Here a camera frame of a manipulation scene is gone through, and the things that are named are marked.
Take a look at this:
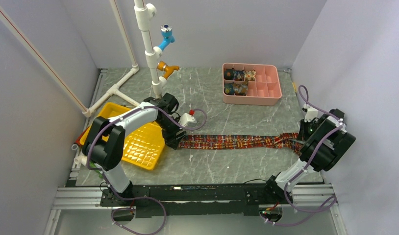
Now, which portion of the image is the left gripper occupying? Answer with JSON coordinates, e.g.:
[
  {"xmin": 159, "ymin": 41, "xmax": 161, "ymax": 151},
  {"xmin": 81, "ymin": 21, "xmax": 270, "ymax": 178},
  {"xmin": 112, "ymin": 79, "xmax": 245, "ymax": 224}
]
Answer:
[{"xmin": 156, "ymin": 115, "xmax": 187, "ymax": 150}]

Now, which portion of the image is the multicolour patterned necktie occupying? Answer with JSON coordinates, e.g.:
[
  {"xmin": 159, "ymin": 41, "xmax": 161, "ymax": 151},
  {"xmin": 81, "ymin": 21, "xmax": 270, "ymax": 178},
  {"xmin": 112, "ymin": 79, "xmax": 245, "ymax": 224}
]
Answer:
[{"xmin": 178, "ymin": 133, "xmax": 303, "ymax": 154}]

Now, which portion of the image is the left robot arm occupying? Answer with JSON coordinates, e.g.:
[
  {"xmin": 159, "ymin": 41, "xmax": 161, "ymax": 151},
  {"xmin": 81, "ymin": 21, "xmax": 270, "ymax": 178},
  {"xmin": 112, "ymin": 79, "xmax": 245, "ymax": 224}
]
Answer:
[{"xmin": 82, "ymin": 93, "xmax": 186, "ymax": 206}]

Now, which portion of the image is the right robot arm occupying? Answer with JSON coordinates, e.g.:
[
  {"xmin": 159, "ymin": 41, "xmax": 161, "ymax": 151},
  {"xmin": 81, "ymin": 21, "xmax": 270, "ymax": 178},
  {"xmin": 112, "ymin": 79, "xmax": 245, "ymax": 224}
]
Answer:
[{"xmin": 262, "ymin": 109, "xmax": 356, "ymax": 203}]

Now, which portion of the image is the orange plastic faucet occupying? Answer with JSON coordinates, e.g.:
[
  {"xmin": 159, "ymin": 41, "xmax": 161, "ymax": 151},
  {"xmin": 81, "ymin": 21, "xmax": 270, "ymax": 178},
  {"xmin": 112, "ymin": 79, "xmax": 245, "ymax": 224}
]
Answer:
[{"xmin": 157, "ymin": 61, "xmax": 180, "ymax": 80}]

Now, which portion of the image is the blue dotted rolled tie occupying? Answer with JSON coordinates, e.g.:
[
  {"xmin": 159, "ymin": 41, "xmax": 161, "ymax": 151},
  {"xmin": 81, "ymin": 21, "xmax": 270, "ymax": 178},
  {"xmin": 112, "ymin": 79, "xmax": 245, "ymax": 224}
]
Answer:
[{"xmin": 224, "ymin": 83, "xmax": 235, "ymax": 95}]

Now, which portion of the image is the pink divided organizer box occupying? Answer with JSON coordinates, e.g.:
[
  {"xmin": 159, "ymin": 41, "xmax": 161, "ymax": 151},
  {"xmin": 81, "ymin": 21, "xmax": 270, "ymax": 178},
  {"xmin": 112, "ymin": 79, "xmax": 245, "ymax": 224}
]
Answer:
[{"xmin": 222, "ymin": 63, "xmax": 282, "ymax": 106}]

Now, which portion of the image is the brown patterned rolled tie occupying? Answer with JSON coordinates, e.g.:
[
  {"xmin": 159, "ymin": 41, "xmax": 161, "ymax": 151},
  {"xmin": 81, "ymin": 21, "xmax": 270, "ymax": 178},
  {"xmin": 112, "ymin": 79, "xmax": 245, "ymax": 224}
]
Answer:
[{"xmin": 233, "ymin": 81, "xmax": 249, "ymax": 96}]

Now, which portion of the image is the gold floral rolled tie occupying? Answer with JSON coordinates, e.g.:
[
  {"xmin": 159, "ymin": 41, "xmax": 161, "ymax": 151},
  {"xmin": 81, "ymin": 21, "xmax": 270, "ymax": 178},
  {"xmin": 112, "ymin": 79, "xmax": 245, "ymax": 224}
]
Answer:
[{"xmin": 244, "ymin": 70, "xmax": 256, "ymax": 81}]

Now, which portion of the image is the dark rolled tie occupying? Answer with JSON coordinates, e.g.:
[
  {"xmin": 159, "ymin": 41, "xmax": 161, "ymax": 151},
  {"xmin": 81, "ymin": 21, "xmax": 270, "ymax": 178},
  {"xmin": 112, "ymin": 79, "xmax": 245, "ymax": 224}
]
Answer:
[{"xmin": 224, "ymin": 69, "xmax": 235, "ymax": 80}]

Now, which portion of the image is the green plastic faucet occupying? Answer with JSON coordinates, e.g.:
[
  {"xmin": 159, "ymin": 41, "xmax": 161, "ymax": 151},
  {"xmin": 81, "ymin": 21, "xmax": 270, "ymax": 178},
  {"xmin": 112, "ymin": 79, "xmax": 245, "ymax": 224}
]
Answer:
[{"xmin": 89, "ymin": 162, "xmax": 103, "ymax": 179}]

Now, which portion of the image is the white pipe with red stripe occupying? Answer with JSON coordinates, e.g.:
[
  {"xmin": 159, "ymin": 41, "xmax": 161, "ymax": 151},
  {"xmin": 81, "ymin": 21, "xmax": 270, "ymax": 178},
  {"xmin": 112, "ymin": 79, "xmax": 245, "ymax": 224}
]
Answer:
[{"xmin": 0, "ymin": 5, "xmax": 92, "ymax": 118}]

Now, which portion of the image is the blue plastic faucet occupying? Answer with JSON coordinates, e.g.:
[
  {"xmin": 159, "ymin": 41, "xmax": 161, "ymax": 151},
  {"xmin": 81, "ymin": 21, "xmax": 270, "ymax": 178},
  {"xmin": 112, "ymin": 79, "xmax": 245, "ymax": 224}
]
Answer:
[{"xmin": 158, "ymin": 24, "xmax": 175, "ymax": 51}]

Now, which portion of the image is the white PVC pipe stand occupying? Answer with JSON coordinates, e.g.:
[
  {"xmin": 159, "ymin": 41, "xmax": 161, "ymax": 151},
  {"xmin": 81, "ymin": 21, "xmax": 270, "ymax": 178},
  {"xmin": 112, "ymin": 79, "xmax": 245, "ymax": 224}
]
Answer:
[{"xmin": 89, "ymin": 0, "xmax": 167, "ymax": 116}]

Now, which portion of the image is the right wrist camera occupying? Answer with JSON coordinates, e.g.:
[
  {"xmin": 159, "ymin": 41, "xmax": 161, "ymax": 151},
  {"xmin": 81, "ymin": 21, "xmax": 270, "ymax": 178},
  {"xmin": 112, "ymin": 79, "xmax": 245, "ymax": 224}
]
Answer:
[{"xmin": 302, "ymin": 104, "xmax": 319, "ymax": 122}]

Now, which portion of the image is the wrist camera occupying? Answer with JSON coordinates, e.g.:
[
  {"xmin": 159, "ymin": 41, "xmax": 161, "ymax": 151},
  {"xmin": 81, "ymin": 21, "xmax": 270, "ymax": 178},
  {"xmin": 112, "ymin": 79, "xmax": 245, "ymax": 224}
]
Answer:
[
  {"xmin": 302, "ymin": 104, "xmax": 319, "ymax": 122},
  {"xmin": 179, "ymin": 113, "xmax": 197, "ymax": 127}
]

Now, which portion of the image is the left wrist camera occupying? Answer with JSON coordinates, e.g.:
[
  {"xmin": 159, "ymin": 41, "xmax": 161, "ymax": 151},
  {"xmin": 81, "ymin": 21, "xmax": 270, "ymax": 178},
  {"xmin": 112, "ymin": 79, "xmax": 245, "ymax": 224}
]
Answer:
[{"xmin": 179, "ymin": 113, "xmax": 197, "ymax": 127}]

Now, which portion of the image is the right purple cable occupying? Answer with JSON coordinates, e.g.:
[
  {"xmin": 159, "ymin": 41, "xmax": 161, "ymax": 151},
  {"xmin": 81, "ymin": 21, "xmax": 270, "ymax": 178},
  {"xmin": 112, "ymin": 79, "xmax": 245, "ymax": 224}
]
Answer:
[{"xmin": 260, "ymin": 85, "xmax": 346, "ymax": 227}]

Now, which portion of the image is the purple cable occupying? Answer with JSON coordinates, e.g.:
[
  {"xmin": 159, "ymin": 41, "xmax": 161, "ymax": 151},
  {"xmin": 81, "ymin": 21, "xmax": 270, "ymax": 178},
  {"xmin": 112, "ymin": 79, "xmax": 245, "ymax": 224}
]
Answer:
[
  {"xmin": 86, "ymin": 105, "xmax": 208, "ymax": 235},
  {"xmin": 260, "ymin": 85, "xmax": 346, "ymax": 227}
]

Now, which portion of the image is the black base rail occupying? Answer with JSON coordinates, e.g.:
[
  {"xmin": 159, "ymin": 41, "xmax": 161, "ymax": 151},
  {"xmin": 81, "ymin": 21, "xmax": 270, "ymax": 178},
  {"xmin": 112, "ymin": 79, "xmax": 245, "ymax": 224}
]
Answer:
[{"xmin": 100, "ymin": 182, "xmax": 286, "ymax": 218}]

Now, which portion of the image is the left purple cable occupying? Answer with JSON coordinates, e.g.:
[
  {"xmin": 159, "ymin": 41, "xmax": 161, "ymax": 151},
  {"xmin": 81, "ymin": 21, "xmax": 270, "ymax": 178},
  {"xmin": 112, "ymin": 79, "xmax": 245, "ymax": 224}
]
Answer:
[{"xmin": 86, "ymin": 105, "xmax": 208, "ymax": 235}]

